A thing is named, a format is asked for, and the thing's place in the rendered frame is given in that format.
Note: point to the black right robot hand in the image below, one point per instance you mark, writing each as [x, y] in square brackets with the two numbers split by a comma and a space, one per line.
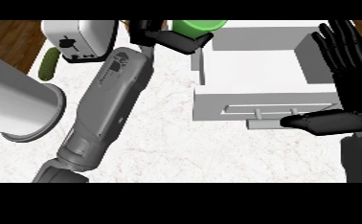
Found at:
[342, 74]

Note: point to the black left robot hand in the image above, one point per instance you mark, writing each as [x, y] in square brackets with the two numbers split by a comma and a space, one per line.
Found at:
[181, 41]

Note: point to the green cup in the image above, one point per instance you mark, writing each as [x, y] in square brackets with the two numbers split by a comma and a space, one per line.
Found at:
[198, 27]

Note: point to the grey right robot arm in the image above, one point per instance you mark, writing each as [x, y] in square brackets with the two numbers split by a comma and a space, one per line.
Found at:
[352, 159]

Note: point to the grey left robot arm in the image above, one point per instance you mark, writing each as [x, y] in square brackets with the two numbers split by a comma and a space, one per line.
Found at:
[111, 101]

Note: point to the white open drawer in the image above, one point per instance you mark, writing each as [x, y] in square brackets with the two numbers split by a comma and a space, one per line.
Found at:
[263, 68]

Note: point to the white toaster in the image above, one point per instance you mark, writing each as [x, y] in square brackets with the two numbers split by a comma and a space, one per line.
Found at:
[80, 39]

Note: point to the green cucumber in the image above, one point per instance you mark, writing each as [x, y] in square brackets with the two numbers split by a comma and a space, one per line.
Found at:
[49, 64]

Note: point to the grey cylindrical pot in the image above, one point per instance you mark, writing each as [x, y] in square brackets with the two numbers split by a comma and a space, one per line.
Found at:
[25, 103]

